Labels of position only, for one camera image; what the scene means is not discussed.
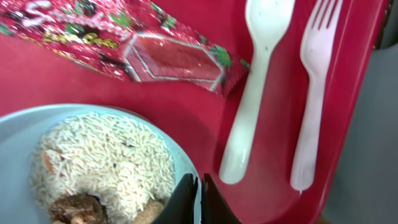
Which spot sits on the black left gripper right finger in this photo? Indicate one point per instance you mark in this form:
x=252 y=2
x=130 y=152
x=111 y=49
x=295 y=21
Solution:
x=214 y=208

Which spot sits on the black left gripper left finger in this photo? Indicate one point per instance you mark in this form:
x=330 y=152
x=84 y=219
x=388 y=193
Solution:
x=178 y=203

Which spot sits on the rice and food scraps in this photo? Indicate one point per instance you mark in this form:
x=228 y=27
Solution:
x=121 y=161

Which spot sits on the red snack wrapper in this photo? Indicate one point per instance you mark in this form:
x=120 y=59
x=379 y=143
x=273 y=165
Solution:
x=127 y=40

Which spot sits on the light blue small bowl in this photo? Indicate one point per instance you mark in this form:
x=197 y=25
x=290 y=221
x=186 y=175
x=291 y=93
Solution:
x=20 y=135

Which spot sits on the grey-blue dishwasher rack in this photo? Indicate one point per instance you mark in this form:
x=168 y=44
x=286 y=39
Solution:
x=364 y=189

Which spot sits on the red plastic tray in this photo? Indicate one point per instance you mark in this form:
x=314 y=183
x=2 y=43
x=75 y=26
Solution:
x=199 y=121

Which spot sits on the white plastic spoon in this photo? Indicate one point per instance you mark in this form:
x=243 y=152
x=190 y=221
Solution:
x=267 y=22

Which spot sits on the pink plastic fork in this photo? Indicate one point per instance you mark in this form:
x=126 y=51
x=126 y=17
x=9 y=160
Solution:
x=315 y=54

